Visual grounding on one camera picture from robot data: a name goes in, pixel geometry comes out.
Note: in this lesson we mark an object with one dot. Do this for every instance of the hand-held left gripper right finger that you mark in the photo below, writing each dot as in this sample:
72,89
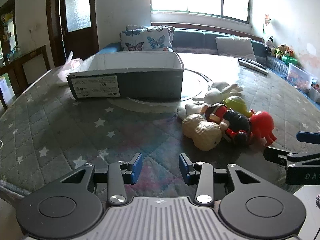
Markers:
185,168

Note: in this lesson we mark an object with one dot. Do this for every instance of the white bunny plush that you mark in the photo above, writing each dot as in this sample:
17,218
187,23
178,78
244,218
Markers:
215,96

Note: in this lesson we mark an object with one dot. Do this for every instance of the white paper sheet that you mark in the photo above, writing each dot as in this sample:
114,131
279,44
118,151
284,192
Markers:
4,85

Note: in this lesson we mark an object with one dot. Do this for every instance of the small clear container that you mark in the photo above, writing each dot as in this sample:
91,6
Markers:
315,91

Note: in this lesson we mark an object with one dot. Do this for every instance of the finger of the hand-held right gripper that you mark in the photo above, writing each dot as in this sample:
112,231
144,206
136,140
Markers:
275,155
307,137

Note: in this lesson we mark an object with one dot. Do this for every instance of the flower decoration on stick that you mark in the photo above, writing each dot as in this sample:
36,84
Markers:
267,20

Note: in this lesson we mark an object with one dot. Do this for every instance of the orange plush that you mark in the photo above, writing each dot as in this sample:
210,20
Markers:
290,52

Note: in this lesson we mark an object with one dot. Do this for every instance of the grey cardboard box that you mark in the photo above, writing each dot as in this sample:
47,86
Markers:
150,85

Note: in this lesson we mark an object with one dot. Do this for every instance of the green alien toy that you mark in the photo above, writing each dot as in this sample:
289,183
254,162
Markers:
236,103

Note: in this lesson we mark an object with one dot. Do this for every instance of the beige peanut toy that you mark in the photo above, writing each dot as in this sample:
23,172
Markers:
202,132

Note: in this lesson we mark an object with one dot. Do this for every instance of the red figure toy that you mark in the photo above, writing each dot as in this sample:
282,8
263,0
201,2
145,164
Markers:
262,123

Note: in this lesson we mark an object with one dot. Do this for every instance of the butterfly print pillow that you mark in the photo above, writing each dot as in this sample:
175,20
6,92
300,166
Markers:
142,41
150,26

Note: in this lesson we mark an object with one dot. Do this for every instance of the black and white plush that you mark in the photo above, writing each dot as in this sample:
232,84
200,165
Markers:
269,43

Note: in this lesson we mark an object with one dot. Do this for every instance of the blue sofa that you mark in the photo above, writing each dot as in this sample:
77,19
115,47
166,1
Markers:
195,40

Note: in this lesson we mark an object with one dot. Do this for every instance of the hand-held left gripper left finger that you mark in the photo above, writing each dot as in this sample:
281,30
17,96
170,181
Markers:
136,168

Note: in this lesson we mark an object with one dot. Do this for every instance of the dark wooden cabinet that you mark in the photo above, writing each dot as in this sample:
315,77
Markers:
30,62

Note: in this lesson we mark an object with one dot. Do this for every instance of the red and black doll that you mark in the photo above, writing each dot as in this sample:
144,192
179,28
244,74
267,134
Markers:
235,121

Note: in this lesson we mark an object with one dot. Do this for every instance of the clear plastic storage box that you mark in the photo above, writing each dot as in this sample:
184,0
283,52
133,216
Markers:
298,76

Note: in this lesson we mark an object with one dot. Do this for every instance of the white pillow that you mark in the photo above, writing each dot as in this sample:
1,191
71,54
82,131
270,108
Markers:
235,47

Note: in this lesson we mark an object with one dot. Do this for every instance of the silver remote control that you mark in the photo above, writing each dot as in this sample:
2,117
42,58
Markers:
255,68

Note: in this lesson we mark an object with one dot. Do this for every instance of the dark wooden door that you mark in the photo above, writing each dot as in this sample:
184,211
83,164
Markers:
77,5

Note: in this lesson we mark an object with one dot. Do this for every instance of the green and brown plush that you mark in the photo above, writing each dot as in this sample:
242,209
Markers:
281,51

